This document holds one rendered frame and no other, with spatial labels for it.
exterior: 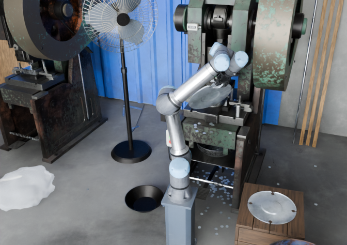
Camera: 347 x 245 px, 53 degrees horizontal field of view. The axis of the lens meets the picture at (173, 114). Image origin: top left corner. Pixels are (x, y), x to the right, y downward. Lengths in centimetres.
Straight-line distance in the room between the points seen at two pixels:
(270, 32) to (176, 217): 118
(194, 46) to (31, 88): 163
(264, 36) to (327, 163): 177
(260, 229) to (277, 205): 23
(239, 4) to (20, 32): 158
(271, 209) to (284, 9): 116
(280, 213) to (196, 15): 133
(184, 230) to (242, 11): 138
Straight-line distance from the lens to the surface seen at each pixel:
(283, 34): 195
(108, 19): 277
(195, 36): 236
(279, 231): 216
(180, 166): 201
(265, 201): 231
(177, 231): 225
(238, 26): 227
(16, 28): 284
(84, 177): 316
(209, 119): 249
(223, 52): 173
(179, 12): 243
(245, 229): 217
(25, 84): 342
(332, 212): 292
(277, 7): 196
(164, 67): 397
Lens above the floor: 185
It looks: 27 degrees down
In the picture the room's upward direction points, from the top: 1 degrees counter-clockwise
